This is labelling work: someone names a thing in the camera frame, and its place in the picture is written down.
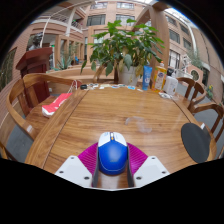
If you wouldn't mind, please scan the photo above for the round black mouse pad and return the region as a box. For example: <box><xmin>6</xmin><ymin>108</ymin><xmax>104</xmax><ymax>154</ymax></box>
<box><xmin>180</xmin><ymin>122</ymin><xmax>212</xmax><ymax>164</ymax></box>

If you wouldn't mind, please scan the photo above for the dark red wooden lectern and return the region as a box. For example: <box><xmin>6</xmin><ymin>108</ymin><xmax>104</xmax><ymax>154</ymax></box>
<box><xmin>15</xmin><ymin>46</ymin><xmax>54</xmax><ymax>108</ymax></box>

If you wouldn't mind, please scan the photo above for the blue and white computer mouse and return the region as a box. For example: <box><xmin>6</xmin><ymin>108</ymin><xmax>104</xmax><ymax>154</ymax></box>
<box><xmin>97</xmin><ymin>131</ymin><xmax>129</xmax><ymax>177</ymax></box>

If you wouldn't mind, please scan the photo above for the blue squeeze tube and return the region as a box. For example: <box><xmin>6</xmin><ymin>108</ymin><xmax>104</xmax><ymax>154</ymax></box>
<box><xmin>142</xmin><ymin>64</ymin><xmax>153</xmax><ymax>92</ymax></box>

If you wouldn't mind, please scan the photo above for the wooden chair behind plant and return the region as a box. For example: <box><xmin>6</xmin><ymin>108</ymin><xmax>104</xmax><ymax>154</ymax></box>
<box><xmin>92</xmin><ymin>64</ymin><xmax>116</xmax><ymax>84</ymax></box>

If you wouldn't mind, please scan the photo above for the long wooden planter box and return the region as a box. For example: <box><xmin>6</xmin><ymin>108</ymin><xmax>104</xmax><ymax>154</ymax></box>
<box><xmin>46</xmin><ymin>64</ymin><xmax>116</xmax><ymax>84</ymax></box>

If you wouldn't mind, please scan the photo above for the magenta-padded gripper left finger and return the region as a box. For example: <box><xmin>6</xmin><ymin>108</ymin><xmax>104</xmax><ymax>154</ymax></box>
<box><xmin>54</xmin><ymin>142</ymin><xmax>101</xmax><ymax>189</ymax></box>

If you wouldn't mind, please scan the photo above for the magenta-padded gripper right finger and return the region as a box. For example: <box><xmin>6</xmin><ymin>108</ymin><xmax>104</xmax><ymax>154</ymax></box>
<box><xmin>126</xmin><ymin>142</ymin><xmax>171</xmax><ymax>188</ymax></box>

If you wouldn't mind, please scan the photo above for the white pump dispenser bottle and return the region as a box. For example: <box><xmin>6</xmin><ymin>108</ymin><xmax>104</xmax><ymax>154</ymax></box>
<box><xmin>163</xmin><ymin>68</ymin><xmax>179</xmax><ymax>97</ymax></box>

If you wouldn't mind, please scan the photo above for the dark bust statue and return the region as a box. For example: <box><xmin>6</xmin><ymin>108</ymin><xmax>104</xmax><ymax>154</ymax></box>
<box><xmin>28</xmin><ymin>32</ymin><xmax>44</xmax><ymax>52</ymax></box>

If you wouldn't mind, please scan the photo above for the yellow flowering potted plant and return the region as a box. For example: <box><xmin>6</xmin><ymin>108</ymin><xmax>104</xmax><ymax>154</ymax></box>
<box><xmin>206</xmin><ymin>84</ymin><xmax>215</xmax><ymax>99</ymax></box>

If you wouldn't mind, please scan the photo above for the red and white booklet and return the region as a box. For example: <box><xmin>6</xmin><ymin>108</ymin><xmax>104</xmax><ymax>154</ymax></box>
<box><xmin>41</xmin><ymin>92</ymin><xmax>73</xmax><ymax>118</ymax></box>

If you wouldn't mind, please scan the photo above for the wooden armchair with notebook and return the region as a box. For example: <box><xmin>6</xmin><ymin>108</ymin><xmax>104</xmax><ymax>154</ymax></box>
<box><xmin>189</xmin><ymin>102</ymin><xmax>224</xmax><ymax>159</ymax></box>

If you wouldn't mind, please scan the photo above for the empty wooden armchair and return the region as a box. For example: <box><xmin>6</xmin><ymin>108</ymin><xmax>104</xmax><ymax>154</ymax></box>
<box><xmin>176</xmin><ymin>77</ymin><xmax>207</xmax><ymax>111</ymax></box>

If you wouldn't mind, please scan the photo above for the yellow liquid bottle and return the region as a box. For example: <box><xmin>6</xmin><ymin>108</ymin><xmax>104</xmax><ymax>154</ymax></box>
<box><xmin>151</xmin><ymin>60</ymin><xmax>168</xmax><ymax>94</ymax></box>

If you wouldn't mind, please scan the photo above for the wooden armchair with booklet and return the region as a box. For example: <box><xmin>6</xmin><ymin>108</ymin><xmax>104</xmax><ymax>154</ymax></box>
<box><xmin>0</xmin><ymin>73</ymin><xmax>83</xmax><ymax>160</ymax></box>

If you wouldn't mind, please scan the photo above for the white statue on pedestal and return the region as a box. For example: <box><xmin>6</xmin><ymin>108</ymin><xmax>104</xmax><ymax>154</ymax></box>
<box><xmin>181</xmin><ymin>54</ymin><xmax>193</xmax><ymax>73</ymax></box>

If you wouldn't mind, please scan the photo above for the large green potted plant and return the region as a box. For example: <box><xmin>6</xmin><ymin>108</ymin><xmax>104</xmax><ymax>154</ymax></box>
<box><xmin>79</xmin><ymin>19</ymin><xmax>166</xmax><ymax>87</ymax></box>

